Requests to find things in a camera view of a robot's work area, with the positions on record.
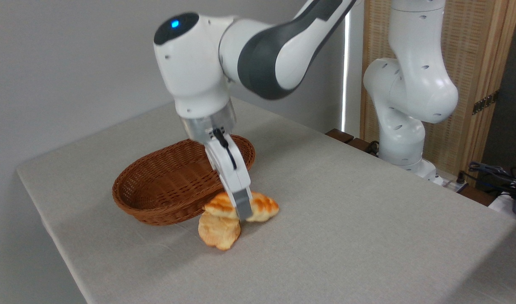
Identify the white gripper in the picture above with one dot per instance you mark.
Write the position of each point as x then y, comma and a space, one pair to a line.
232, 173

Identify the braided golden bread loaf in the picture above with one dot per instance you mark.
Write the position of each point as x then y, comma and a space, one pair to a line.
264, 207

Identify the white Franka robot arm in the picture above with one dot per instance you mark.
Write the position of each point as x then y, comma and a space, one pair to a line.
190, 63

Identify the small pale croissant bread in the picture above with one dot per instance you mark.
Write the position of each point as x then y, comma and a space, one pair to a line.
217, 232

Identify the brown wicker basket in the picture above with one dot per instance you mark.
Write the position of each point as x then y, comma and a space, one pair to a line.
156, 198

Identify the grey tablecloth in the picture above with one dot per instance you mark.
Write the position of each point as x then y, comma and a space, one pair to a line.
346, 211

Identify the dark brown wooden bench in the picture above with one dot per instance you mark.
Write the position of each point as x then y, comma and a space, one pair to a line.
340, 135

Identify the dark metal screen hinge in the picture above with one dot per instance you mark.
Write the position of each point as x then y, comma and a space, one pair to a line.
485, 102

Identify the wooden rattan folding screen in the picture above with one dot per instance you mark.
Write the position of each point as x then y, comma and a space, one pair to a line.
464, 50

